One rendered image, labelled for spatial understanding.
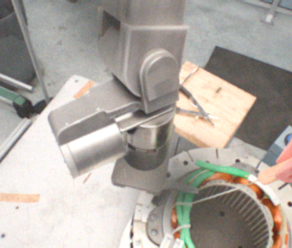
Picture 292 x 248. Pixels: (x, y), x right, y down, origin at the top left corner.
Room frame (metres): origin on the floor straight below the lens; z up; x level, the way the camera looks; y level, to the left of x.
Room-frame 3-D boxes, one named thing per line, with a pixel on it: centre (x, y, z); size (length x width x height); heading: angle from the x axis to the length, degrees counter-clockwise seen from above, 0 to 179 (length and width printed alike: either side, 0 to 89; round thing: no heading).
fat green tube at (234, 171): (0.24, -0.16, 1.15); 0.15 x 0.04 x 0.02; 64
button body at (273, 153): (0.40, -0.35, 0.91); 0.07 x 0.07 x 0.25; 49
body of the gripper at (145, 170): (0.20, 0.00, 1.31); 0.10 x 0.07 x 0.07; 172
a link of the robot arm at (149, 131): (0.20, 0.00, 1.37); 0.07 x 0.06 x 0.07; 123
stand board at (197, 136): (0.47, -0.13, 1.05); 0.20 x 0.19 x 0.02; 59
